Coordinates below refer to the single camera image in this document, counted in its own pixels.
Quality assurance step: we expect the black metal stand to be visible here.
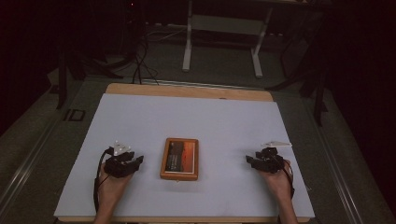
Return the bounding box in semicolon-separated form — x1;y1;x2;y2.
55;43;85;110
266;12;332;127

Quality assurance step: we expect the person's left hand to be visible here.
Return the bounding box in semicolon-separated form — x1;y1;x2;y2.
97;170;135;203

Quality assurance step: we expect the white metal desk frame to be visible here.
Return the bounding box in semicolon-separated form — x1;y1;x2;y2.
181;0;276;79

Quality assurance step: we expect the metal floor rail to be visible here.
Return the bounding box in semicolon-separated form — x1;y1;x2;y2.
313;124;366;224
0;118;62;216

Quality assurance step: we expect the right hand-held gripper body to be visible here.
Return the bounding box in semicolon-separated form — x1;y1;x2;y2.
255;140;293;175

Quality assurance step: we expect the orange rectangular tray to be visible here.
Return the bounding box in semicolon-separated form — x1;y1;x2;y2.
160;137;200;182

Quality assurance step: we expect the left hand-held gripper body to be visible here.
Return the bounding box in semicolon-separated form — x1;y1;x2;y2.
104;141;135;179

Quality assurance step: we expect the person's right hand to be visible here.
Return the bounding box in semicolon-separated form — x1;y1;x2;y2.
257;159;294;201

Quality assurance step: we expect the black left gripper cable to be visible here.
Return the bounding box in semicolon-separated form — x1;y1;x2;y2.
92;148;115;214

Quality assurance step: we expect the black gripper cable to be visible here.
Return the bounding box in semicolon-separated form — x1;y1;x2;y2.
281;159;296;200
92;148;115;214

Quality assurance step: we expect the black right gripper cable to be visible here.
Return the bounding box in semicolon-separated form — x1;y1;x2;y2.
281;159;296;200

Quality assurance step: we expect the bundle of black floor cables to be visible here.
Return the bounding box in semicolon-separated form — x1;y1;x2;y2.
129;27;161;86

